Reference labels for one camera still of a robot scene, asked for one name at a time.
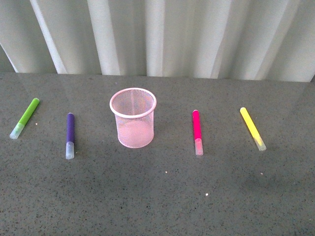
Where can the yellow marker pen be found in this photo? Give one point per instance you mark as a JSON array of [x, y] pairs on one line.
[[252, 129]]

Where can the pink mesh pen cup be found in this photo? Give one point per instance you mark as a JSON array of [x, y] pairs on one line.
[[134, 114]]

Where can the green marker pen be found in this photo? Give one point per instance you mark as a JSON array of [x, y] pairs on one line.
[[24, 119]]

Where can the white pleated curtain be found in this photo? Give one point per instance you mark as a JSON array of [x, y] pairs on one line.
[[233, 39]]

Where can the purple marker pen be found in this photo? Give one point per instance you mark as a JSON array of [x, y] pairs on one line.
[[69, 148]]

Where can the pink marker pen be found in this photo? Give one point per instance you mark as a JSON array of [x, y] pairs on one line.
[[197, 133]]

